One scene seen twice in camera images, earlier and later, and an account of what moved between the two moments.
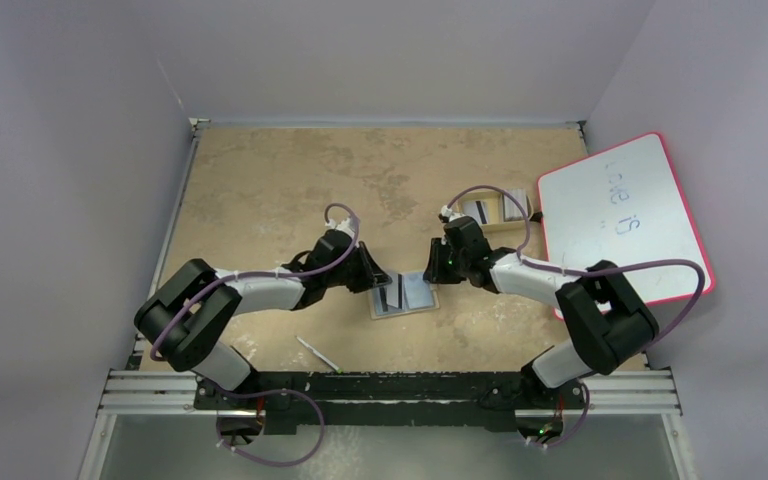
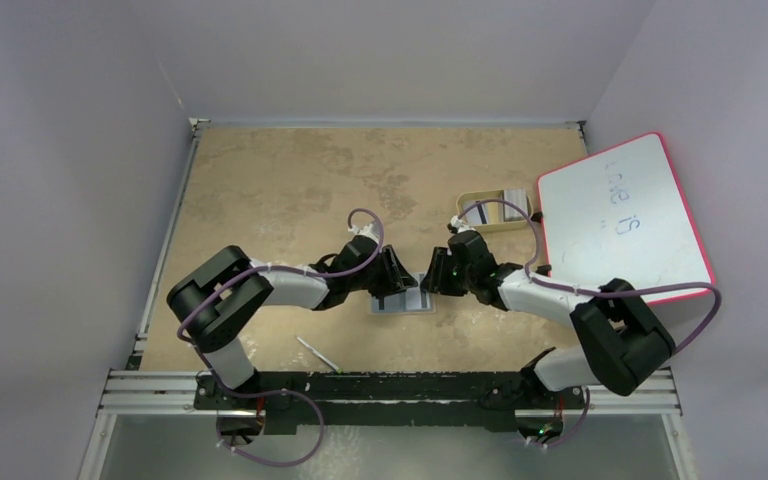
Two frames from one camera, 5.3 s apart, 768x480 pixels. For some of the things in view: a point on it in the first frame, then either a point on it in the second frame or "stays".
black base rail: [445, 400] stays
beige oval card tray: [496, 210] stays
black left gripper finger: [379, 277] → [402, 279]
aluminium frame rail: [158, 393] stays
